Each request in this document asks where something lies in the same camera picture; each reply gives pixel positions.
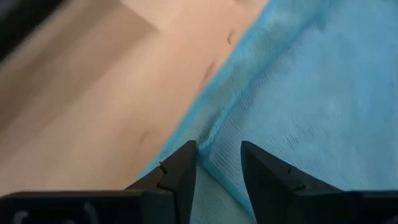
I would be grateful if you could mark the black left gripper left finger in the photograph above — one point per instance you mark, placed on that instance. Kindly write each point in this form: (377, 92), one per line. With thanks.
(177, 174)

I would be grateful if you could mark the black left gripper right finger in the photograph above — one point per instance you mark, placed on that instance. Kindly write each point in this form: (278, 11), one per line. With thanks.
(267, 180)

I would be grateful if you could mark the blue microfiber towel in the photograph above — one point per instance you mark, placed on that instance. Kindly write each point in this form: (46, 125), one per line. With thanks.
(311, 93)

